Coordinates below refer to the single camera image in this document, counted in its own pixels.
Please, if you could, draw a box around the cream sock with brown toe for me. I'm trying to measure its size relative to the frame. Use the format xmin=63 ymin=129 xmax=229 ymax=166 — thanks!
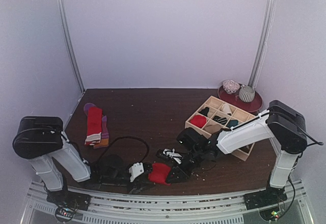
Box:
xmin=221 ymin=103 xmax=232 ymax=116

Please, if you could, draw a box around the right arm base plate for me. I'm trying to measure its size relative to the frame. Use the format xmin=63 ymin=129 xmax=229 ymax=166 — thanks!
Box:
xmin=243 ymin=188 xmax=287 ymax=210

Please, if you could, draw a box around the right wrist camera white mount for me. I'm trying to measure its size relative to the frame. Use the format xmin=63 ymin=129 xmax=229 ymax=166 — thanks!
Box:
xmin=163 ymin=149 xmax=183 ymax=164

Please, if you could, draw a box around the patterned white bowl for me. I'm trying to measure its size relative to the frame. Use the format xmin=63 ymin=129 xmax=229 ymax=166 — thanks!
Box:
xmin=222 ymin=79 xmax=240 ymax=94

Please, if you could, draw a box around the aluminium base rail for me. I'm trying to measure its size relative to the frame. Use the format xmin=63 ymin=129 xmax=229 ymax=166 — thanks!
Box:
xmin=18 ymin=181 xmax=316 ymax=223

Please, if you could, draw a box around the striped grey cup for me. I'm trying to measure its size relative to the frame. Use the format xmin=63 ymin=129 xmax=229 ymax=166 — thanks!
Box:
xmin=239 ymin=86 xmax=255 ymax=103

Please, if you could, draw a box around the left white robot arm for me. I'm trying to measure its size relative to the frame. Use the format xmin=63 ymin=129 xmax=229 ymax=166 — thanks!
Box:
xmin=12 ymin=116 xmax=154 ymax=206

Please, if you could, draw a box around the purple orange striped sock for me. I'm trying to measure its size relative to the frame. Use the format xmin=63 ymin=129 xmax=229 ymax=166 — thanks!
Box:
xmin=84 ymin=103 xmax=110 ymax=149

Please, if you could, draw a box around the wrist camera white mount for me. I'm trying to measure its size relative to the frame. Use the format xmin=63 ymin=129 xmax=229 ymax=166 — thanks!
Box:
xmin=128 ymin=162 xmax=144 ymax=182
xmin=163 ymin=149 xmax=183 ymax=164

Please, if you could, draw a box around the tan sock roll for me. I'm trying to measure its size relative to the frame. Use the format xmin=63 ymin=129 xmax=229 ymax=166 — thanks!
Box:
xmin=204 ymin=124 xmax=222 ymax=134

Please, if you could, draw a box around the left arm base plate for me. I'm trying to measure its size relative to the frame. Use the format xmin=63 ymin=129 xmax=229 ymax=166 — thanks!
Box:
xmin=46 ymin=190 xmax=91 ymax=211

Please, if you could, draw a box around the red sock with striped cuff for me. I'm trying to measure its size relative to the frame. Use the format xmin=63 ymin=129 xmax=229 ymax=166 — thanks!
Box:
xmin=85 ymin=107 xmax=102 ymax=146

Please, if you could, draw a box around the teal sock roll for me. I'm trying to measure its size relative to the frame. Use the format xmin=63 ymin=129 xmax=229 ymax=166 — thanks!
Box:
xmin=227 ymin=120 xmax=239 ymax=128

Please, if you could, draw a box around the black white striped sock roll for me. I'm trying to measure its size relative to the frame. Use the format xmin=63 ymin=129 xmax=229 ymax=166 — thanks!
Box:
xmin=213 ymin=116 xmax=228 ymax=125

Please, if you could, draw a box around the left aluminium frame post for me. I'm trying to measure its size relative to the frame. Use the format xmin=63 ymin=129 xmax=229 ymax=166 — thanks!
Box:
xmin=57 ymin=0 xmax=86 ymax=94

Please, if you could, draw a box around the dark red round plate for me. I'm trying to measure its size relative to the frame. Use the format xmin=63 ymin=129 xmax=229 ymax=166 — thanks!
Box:
xmin=217 ymin=86 xmax=263 ymax=114

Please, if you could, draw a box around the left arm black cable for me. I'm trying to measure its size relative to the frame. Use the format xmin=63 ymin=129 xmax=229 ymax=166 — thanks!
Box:
xmin=96 ymin=135 xmax=150 ymax=166

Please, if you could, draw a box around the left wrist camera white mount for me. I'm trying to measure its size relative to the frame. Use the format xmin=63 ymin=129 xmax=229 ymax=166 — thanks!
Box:
xmin=128 ymin=162 xmax=144 ymax=182

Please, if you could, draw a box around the wooden compartment organiser box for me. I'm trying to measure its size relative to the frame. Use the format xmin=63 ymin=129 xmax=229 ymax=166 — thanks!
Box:
xmin=184 ymin=96 xmax=257 ymax=161

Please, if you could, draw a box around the right aluminium frame post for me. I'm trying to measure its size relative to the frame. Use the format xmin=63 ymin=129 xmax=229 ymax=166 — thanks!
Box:
xmin=248 ymin=0 xmax=276 ymax=89

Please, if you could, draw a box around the rolled red sock in box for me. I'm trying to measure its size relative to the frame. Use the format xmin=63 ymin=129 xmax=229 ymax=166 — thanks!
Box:
xmin=189 ymin=115 xmax=207 ymax=128

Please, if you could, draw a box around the aluminium frame post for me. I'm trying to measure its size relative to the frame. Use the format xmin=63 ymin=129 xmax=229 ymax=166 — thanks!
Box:
xmin=248 ymin=0 xmax=276 ymax=89
xmin=57 ymin=0 xmax=86 ymax=94

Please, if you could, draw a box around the black sock in box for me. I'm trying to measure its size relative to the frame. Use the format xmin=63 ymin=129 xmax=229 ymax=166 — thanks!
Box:
xmin=199 ymin=106 xmax=210 ymax=117

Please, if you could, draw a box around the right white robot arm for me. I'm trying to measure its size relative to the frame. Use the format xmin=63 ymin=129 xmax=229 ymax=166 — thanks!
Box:
xmin=166 ymin=100 xmax=308 ymax=205

